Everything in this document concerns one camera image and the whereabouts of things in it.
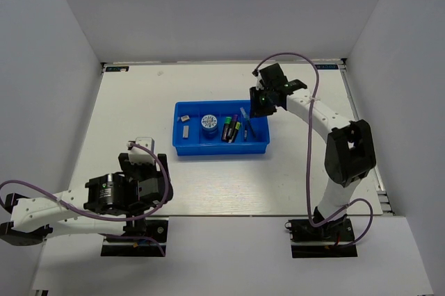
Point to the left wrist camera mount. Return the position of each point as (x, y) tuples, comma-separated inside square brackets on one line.
[(138, 151)]

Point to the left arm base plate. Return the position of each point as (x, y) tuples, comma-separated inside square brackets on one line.
[(141, 239)]

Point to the green cap black highlighter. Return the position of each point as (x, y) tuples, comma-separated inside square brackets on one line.
[(225, 129)]

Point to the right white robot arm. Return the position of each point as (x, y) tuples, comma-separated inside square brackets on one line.
[(349, 152)]

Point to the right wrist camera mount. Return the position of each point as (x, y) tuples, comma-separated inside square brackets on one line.
[(259, 83)]

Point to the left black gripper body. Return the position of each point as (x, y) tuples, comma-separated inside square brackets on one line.
[(140, 171)]

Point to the left table corner label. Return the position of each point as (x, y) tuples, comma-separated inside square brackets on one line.
[(117, 69)]

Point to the blue divided plastic tray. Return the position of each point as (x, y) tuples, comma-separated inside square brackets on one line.
[(198, 145)]

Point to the table corner label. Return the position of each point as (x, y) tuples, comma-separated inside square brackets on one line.
[(117, 69), (327, 66)]

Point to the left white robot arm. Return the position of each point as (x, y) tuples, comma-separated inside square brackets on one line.
[(116, 205)]

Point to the right table corner label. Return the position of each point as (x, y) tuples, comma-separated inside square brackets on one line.
[(327, 66)]

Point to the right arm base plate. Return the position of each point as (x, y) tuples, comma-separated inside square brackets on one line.
[(329, 241)]

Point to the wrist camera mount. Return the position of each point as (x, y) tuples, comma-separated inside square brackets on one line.
[(259, 83), (138, 151)]

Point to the round blue white tape tin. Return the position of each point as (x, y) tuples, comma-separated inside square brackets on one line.
[(209, 126)]

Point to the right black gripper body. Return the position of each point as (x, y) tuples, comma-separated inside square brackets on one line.
[(262, 104)]

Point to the purple cap black highlighter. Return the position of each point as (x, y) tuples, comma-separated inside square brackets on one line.
[(231, 127)]

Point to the green ink pen refill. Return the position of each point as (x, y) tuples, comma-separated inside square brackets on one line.
[(246, 117)]

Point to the blue ink pen refill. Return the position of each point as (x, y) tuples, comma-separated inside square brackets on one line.
[(245, 131)]

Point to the grey eraser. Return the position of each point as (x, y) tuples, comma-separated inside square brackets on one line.
[(185, 133)]

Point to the yellow cap black highlighter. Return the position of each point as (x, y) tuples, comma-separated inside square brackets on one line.
[(235, 132)]

